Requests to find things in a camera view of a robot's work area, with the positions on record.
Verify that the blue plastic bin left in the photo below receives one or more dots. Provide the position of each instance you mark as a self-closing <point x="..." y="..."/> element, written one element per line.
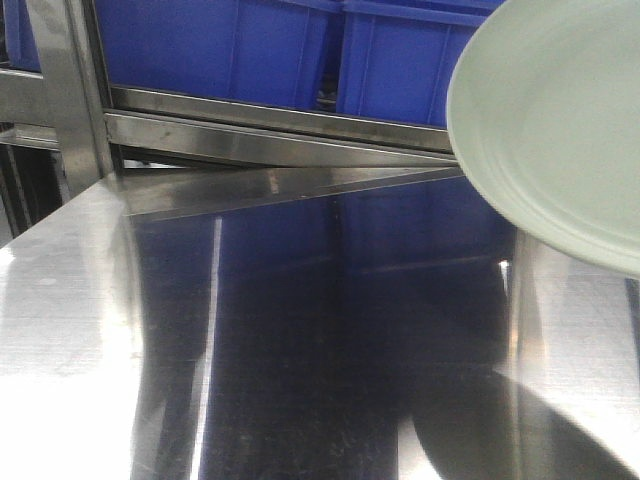
<point x="267" y="52"/>

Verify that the stainless steel shelf rack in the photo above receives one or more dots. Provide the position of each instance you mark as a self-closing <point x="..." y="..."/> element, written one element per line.
<point x="72" y="109"/>

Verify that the pale green round plate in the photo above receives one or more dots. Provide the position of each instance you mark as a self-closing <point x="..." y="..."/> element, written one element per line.
<point x="543" y="117"/>

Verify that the large blue plastic bin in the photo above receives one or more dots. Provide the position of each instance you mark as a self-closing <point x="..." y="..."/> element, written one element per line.
<point x="398" y="56"/>

